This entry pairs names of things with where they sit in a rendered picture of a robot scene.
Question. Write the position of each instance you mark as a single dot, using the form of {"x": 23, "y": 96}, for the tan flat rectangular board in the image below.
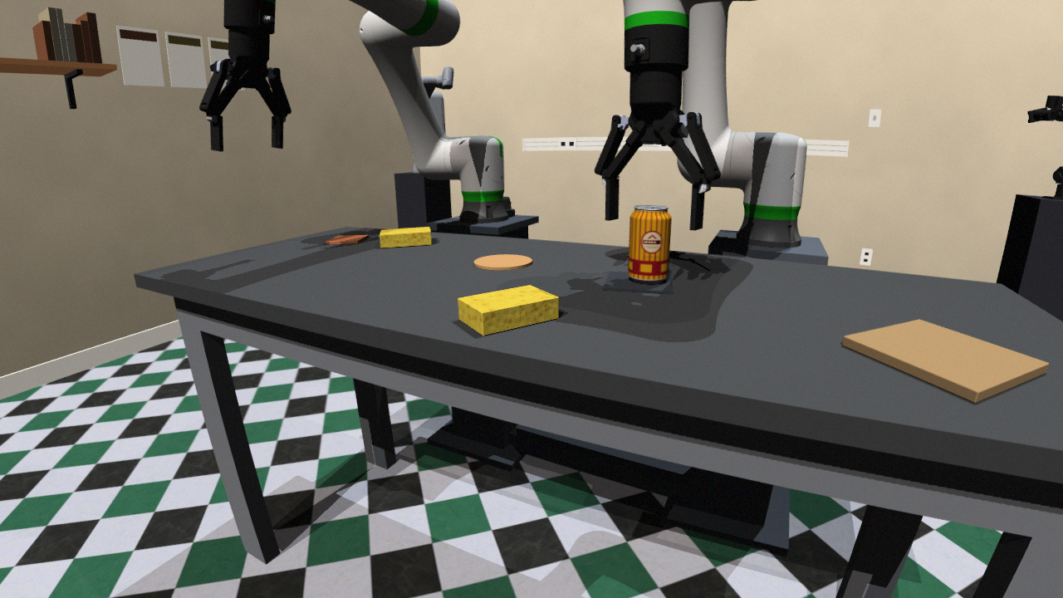
{"x": 962, "y": 365}

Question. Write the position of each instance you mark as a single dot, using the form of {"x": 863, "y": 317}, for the yellow and red drink can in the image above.
{"x": 649, "y": 244}

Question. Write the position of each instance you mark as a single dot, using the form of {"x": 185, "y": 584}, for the tan round disc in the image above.
{"x": 503, "y": 262}

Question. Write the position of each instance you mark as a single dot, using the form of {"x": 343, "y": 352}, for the yellow sponge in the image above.
{"x": 504, "y": 310}
{"x": 405, "y": 237}

